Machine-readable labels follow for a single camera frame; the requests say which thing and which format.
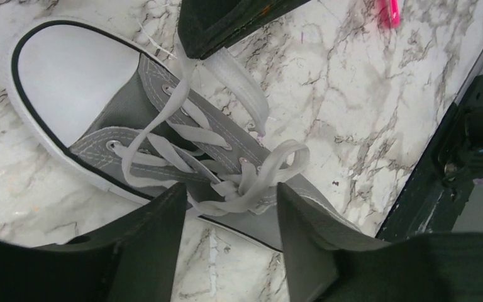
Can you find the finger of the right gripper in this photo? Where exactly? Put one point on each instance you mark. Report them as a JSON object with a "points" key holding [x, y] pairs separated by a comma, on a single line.
{"points": [[205, 26]]}

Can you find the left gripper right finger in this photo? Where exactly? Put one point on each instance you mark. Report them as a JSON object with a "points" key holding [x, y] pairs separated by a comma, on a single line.
{"points": [[327, 261]]}

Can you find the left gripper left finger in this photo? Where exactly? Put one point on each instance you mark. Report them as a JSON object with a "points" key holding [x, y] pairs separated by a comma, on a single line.
{"points": [[132, 258]]}

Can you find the white shoelace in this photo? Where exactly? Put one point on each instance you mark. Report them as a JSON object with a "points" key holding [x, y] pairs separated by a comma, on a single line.
{"points": [[187, 136]]}

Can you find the grey canvas sneaker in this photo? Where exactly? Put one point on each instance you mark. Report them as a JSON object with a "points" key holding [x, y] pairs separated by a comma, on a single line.
{"points": [[77, 87]]}

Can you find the pink plastic bar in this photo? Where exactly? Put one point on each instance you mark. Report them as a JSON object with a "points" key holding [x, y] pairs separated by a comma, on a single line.
{"points": [[389, 13]]}

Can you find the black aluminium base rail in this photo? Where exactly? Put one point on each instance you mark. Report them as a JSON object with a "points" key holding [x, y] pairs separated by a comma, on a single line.
{"points": [[441, 183]]}

